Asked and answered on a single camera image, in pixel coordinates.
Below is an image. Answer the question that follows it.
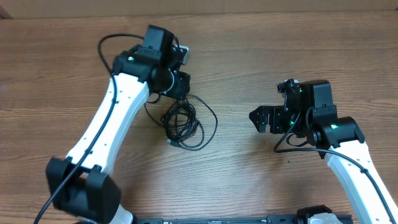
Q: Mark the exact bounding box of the black USB cable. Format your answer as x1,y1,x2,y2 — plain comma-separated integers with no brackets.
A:
144,93,218,152

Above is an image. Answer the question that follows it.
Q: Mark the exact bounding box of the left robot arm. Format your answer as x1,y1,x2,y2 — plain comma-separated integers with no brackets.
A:
34,25,190,223

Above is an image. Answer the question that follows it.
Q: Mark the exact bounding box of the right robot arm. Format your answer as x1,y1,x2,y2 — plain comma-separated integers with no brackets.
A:
249,79,397,223

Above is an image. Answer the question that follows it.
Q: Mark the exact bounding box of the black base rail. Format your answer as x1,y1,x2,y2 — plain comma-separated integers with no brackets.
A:
133,215,302,224

